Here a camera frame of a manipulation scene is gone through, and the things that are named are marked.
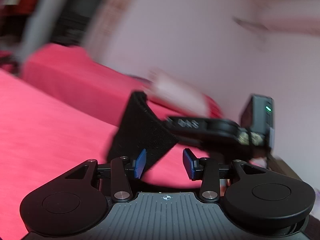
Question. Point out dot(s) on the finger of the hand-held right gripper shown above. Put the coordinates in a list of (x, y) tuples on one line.
[(186, 127)]

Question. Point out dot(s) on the dark wooden cabinet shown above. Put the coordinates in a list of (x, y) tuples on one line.
[(75, 7)]

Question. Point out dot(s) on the pale pink curtain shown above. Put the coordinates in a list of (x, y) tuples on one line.
[(110, 22)]

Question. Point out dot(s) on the red bed cover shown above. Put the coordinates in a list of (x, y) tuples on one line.
[(75, 75)]

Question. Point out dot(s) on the pale pink satin pillow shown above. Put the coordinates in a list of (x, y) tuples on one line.
[(177, 90)]

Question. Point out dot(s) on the folded red blanket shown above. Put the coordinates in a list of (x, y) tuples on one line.
[(215, 108)]

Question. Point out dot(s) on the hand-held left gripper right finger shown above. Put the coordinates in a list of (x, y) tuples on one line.
[(188, 163)]

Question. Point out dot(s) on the black pants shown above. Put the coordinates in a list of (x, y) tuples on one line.
[(140, 130)]

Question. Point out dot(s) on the pink bed blanket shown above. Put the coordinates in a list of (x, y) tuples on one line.
[(50, 130)]

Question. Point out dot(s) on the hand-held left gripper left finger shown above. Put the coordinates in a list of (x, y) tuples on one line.
[(140, 165)]

